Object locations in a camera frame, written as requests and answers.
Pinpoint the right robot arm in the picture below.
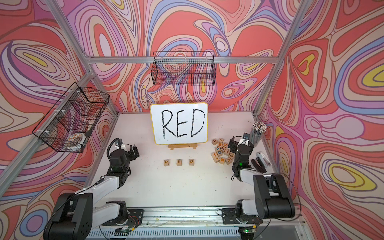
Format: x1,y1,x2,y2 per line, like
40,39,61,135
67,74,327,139
229,134,296,222

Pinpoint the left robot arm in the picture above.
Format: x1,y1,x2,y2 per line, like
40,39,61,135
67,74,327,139
43,138,141,240

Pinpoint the whiteboard with RED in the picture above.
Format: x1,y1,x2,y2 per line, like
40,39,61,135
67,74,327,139
150,103,209,145

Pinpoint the black stapler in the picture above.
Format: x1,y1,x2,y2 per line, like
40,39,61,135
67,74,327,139
251,152,273,174

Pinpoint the cup of pencils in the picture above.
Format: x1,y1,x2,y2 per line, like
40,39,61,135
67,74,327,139
249,122,267,147

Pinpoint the wooden whiteboard stand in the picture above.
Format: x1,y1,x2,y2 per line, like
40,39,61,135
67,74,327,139
168,144,198,151

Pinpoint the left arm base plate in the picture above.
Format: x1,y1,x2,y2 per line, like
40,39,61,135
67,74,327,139
108,209,144,227

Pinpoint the left wire basket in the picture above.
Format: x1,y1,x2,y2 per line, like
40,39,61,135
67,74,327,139
32,83,110,153

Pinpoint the wire basket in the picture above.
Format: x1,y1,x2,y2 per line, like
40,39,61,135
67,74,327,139
32,83,110,153
151,51,217,87

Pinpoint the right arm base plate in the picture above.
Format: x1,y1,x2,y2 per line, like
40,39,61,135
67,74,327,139
216,208,263,226

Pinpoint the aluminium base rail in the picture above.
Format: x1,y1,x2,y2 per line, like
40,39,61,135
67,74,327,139
87,206,314,240

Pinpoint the back wire basket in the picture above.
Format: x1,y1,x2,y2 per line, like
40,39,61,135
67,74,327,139
151,51,217,87

